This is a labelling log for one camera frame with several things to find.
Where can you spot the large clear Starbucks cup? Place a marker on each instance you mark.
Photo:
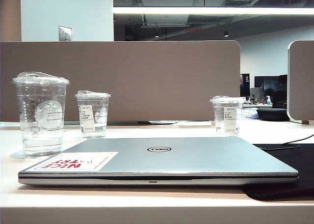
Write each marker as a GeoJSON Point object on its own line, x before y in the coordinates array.
{"type": "Point", "coordinates": [41, 116]}

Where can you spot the silver Dell laptop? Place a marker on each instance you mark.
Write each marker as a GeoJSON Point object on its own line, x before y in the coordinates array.
{"type": "Point", "coordinates": [184, 157]}

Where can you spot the medium clear cup white label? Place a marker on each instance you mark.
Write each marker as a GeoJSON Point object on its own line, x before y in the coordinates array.
{"type": "Point", "coordinates": [88, 118]}

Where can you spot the small clear cup white label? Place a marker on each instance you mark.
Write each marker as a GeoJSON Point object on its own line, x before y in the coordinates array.
{"type": "Point", "coordinates": [229, 118]}

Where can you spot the wide brown desk partition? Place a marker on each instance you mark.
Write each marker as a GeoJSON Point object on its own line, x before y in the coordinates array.
{"type": "Point", "coordinates": [147, 81]}

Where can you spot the dark poster with numeral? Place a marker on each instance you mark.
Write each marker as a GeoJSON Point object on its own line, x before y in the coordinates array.
{"type": "Point", "coordinates": [244, 84]}

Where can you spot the ceiling light strip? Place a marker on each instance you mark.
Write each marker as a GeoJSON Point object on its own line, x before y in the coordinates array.
{"type": "Point", "coordinates": [196, 10]}

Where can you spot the blue spray bottle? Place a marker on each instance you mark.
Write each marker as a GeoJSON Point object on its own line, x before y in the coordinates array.
{"type": "Point", "coordinates": [269, 101]}

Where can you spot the black computer monitor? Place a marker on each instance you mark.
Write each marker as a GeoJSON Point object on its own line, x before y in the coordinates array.
{"type": "Point", "coordinates": [267, 84]}

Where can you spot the black round cushion seat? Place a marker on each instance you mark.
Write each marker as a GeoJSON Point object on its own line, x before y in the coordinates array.
{"type": "Point", "coordinates": [272, 114]}

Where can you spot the narrow brown desk partition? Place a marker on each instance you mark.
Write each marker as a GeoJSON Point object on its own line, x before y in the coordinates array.
{"type": "Point", "coordinates": [301, 81]}

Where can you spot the black mouse pad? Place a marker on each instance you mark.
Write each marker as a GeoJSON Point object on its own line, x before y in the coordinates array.
{"type": "Point", "coordinates": [294, 165]}

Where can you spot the silver wall switch plate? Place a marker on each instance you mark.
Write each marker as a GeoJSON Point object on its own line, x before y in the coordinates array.
{"type": "Point", "coordinates": [65, 33]}

